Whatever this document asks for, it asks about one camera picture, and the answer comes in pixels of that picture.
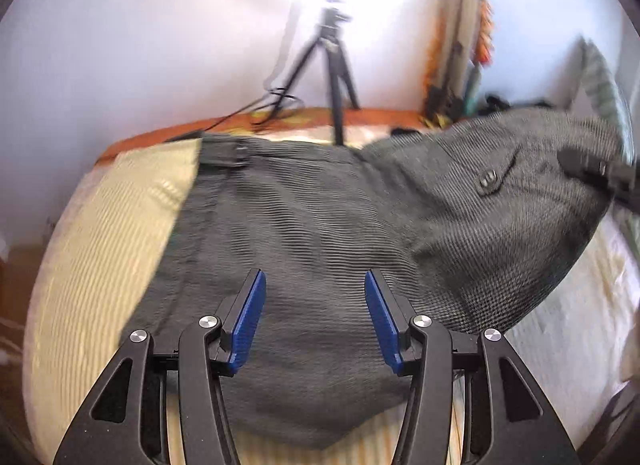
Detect green striped pillow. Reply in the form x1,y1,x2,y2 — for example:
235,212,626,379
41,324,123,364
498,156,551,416
575,35,632,133

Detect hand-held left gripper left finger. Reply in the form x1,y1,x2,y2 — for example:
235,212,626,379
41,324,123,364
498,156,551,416
52,269,268,465

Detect black cable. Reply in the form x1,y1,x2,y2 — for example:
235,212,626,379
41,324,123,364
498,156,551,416
165,87,306,142

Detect cream striped bed sheet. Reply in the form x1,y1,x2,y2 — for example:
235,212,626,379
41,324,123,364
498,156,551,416
22,122,640,465

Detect orange bed frame edge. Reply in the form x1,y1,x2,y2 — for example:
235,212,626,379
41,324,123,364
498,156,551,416
95,107,431,166

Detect black camera tripod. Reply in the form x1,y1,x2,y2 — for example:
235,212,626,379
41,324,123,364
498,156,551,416
265,0,362,146

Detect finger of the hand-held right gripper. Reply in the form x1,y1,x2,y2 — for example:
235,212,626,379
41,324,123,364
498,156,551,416
556,146,640,210

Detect orange fringed rolled mat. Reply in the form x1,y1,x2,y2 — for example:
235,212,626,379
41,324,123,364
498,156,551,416
423,0,496,132

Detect grey pants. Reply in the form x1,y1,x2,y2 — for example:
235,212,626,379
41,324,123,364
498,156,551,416
121,110,626,451

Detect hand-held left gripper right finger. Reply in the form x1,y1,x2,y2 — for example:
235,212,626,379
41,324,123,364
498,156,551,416
364,270,582,465

